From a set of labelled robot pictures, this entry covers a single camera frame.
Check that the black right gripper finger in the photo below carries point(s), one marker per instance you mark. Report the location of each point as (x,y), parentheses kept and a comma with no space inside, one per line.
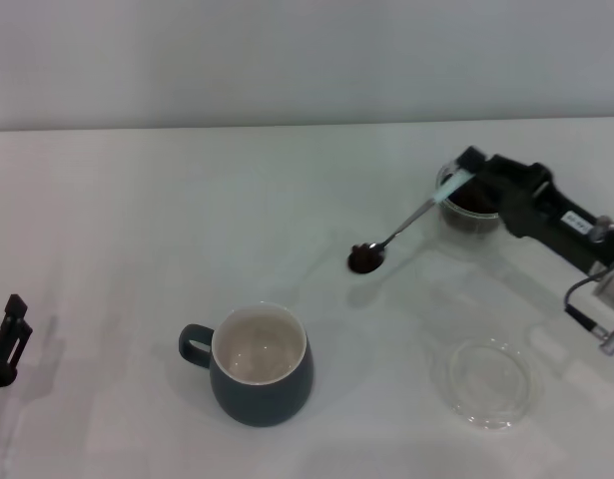
(517,212)
(516,172)

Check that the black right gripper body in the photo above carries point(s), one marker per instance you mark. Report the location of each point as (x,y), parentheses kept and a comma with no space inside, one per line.
(571,234)

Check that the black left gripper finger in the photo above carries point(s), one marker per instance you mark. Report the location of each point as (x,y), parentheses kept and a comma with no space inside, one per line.
(14,329)

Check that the small coffee bean heap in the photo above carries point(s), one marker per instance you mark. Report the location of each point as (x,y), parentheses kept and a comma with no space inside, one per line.
(364,262)

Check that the dark grey ceramic mug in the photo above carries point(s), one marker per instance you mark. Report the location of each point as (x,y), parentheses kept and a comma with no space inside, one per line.
(266,399)

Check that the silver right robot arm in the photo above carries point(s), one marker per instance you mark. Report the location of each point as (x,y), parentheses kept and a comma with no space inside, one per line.
(613,284)

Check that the clear glass cup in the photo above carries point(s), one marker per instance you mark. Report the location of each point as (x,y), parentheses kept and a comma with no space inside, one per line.
(436,249)
(443,217)

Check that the metal wrist connector plug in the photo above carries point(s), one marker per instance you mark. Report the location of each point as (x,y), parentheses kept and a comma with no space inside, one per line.
(600,230)

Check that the small clear glass dish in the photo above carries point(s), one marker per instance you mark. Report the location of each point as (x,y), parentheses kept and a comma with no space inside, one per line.
(486,389)

